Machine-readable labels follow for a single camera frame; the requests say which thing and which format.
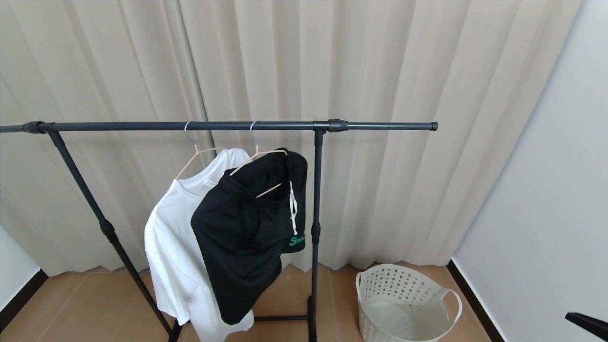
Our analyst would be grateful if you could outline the pink clothes hanger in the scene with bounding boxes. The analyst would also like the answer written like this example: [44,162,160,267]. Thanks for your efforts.
[229,122,289,199]
[175,122,229,181]

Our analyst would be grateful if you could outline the black shorts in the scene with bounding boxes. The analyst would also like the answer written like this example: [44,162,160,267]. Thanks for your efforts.
[190,147,309,326]

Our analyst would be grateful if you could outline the black clothes rack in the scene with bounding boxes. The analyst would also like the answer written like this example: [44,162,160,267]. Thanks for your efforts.
[0,119,439,342]

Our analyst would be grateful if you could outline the white laundry basket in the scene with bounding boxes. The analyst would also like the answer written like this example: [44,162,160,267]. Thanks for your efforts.
[355,264,463,342]

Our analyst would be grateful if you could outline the white printed t-shirt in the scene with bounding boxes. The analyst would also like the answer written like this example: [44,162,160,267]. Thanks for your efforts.
[144,148,255,342]

